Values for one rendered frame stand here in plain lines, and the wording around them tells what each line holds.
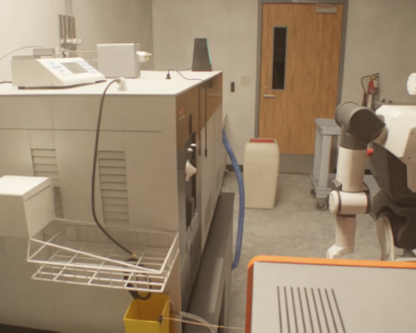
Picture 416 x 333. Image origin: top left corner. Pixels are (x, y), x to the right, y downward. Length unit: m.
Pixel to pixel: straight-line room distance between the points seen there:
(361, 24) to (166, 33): 2.37
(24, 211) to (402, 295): 0.76
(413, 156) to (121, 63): 1.04
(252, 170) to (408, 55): 2.50
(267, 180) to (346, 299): 3.11
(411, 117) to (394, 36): 3.85
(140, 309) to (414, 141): 0.93
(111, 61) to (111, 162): 0.60
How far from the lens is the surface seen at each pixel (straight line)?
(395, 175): 1.32
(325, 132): 3.70
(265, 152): 3.68
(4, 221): 0.92
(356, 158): 1.28
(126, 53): 1.43
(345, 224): 1.35
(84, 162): 0.96
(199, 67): 1.92
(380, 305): 0.71
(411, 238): 1.44
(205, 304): 1.30
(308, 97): 4.90
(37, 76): 1.11
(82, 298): 1.15
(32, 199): 0.90
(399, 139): 1.26
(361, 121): 1.24
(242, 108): 4.86
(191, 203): 1.09
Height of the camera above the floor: 1.53
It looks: 17 degrees down
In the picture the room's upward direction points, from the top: straight up
